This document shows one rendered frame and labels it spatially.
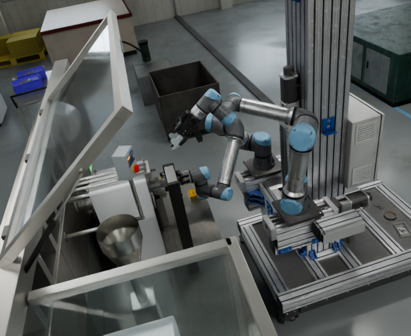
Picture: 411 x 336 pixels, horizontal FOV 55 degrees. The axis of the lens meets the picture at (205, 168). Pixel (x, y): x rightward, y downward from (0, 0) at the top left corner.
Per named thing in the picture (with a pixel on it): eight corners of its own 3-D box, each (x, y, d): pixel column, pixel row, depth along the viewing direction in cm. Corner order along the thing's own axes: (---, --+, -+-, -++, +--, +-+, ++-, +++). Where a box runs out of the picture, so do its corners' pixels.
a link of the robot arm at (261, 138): (268, 158, 256) (267, 141, 249) (249, 155, 263) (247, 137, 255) (274, 149, 265) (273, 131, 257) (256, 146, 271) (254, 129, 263)
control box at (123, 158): (136, 181, 133) (129, 156, 128) (119, 181, 135) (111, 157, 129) (143, 169, 139) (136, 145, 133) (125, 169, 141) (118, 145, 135)
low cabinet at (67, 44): (129, 30, 960) (121, -5, 915) (141, 53, 788) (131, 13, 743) (59, 45, 935) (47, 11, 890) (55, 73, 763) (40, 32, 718)
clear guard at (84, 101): (121, 113, 90) (119, 112, 90) (10, 254, 104) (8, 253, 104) (111, 17, 176) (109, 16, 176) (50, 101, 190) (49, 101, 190)
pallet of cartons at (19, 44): (49, 47, 931) (42, 26, 904) (47, 59, 856) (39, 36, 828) (-10, 60, 912) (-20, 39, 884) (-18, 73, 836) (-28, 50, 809)
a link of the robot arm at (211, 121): (255, 153, 267) (223, 132, 219) (235, 150, 274) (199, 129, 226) (259, 136, 268) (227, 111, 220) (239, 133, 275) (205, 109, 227)
